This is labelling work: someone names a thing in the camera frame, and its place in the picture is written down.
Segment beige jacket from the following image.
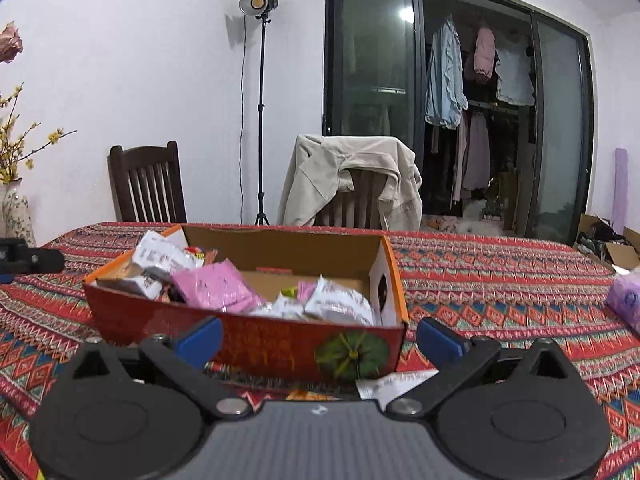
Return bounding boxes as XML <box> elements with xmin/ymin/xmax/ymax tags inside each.
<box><xmin>276</xmin><ymin>134</ymin><xmax>424</xmax><ymax>232</ymax></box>

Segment yellow flower branches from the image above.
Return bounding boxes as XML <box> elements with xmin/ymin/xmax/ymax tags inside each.
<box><xmin>0</xmin><ymin>82</ymin><xmax>78</xmax><ymax>186</ymax></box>

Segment hanging blue denim shirt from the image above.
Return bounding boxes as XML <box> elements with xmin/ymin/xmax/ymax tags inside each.
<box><xmin>425</xmin><ymin>14</ymin><xmax>468</xmax><ymax>130</ymax></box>

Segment hanging lilac clothes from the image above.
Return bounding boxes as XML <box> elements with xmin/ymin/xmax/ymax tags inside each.
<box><xmin>452</xmin><ymin>110</ymin><xmax>492</xmax><ymax>203</ymax></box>

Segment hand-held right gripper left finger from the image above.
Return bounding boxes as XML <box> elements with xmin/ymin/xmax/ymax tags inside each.
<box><xmin>70</xmin><ymin>316</ymin><xmax>253</xmax><ymax>422</ymax></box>

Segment dark wooden chair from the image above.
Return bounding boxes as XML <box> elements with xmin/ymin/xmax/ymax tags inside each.
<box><xmin>108</xmin><ymin>141</ymin><xmax>187</xmax><ymax>224</ymax></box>

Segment pink artificial roses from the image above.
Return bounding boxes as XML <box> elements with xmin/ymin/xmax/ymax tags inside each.
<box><xmin>0</xmin><ymin>21</ymin><xmax>24</xmax><ymax>65</ymax></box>

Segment orange cardboard box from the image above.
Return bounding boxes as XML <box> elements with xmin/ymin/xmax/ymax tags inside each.
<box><xmin>82</xmin><ymin>224</ymin><xmax>410</xmax><ymax>385</ymax></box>

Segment wardrobe with hanging clothes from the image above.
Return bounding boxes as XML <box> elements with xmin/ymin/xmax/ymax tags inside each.
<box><xmin>324</xmin><ymin>0</ymin><xmax>596</xmax><ymax>247</ymax></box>

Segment studio light on stand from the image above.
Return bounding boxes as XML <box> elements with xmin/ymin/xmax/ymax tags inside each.
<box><xmin>239</xmin><ymin>0</ymin><xmax>280</xmax><ymax>227</ymax></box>

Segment black light cable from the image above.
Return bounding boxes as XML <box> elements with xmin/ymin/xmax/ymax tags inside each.
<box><xmin>237</xmin><ymin>17</ymin><xmax>248</xmax><ymax>223</ymax></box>

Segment purple tissue pack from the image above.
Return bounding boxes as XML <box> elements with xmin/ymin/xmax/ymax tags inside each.
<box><xmin>605</xmin><ymin>267</ymin><xmax>640</xmax><ymax>336</ymax></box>

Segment white floral vase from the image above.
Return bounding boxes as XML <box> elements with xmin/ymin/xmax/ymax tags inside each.
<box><xmin>1</xmin><ymin>177</ymin><xmax>38</xmax><ymax>248</ymax></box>

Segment white and brown snack packet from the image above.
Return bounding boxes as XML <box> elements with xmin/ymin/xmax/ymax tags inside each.
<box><xmin>97</xmin><ymin>265</ymin><xmax>167</xmax><ymax>298</ymax></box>

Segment wooden chair under jacket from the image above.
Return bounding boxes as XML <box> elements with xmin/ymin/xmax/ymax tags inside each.
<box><xmin>315</xmin><ymin>169</ymin><xmax>388</xmax><ymax>230</ymax></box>

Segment hanging pink garment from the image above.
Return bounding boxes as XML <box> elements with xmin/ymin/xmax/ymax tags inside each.
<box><xmin>472</xmin><ymin>25</ymin><xmax>497</xmax><ymax>86</ymax></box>

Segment orange colourful snack packet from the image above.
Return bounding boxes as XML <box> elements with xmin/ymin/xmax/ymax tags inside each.
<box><xmin>184</xmin><ymin>246</ymin><xmax>219</xmax><ymax>267</ymax></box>

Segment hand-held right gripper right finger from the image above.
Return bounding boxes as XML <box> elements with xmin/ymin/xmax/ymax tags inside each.
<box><xmin>387</xmin><ymin>316</ymin><xmax>571</xmax><ymax>421</ymax></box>

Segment brown cardboard box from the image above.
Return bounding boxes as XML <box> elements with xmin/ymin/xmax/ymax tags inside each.
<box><xmin>575</xmin><ymin>213</ymin><xmax>640</xmax><ymax>273</ymax></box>

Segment hanging white top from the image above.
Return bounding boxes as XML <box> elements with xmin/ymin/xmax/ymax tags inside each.
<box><xmin>494</xmin><ymin>42</ymin><xmax>536</xmax><ymax>107</ymax></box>

